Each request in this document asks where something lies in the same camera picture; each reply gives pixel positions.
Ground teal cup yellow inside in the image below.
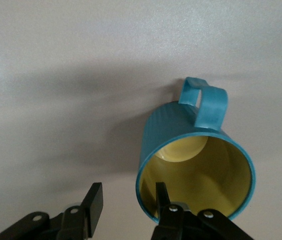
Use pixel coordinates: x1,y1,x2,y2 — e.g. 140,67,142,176
135,76,256,225

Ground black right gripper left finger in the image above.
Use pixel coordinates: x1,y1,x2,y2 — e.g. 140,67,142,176
0,182,105,240

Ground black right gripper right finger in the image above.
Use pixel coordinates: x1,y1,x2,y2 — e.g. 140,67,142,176
150,181,254,240

